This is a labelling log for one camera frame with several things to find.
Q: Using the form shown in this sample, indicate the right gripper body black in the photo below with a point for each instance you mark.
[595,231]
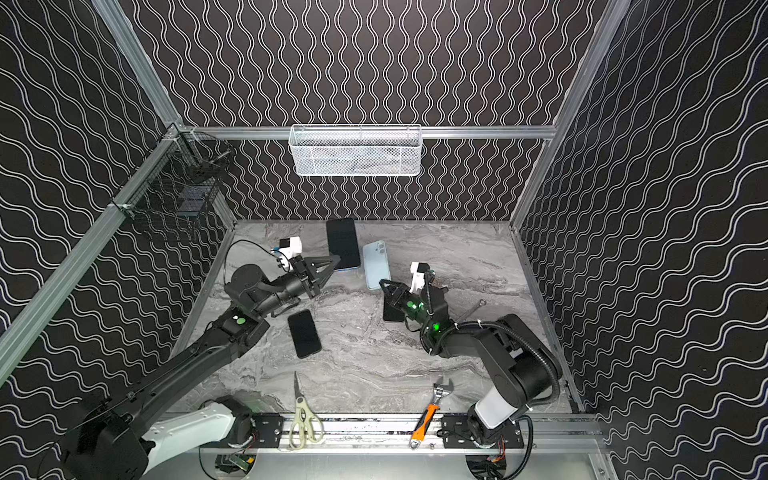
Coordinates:
[413,306]

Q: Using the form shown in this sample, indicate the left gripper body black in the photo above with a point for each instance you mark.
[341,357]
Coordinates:
[303,274]

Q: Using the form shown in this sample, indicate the phone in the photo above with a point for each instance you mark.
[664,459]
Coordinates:
[392,311]

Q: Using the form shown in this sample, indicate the light blue phone case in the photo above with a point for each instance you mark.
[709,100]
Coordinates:
[376,264]

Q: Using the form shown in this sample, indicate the black smartphone green case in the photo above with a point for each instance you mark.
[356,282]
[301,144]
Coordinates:
[343,242]

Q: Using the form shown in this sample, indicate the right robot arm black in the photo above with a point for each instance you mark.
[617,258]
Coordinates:
[523,370]

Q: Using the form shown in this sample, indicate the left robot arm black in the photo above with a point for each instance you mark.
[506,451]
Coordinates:
[111,442]

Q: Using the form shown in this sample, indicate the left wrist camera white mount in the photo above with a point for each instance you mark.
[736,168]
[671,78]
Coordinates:
[287,249]

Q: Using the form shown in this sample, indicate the orange handled adjustable wrench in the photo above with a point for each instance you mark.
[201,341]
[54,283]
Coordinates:
[441,389]

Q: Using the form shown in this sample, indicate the white wire mesh basket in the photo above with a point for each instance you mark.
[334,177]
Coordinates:
[353,150]

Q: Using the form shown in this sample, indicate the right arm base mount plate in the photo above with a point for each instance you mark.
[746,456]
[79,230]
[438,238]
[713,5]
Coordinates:
[458,431]

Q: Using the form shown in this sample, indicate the beige handled scissors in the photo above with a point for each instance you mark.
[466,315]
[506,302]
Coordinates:
[306,428]

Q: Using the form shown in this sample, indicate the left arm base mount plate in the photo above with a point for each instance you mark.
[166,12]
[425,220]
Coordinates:
[262,430]

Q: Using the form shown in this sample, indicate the black wire basket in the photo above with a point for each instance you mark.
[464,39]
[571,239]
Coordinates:
[176,204]

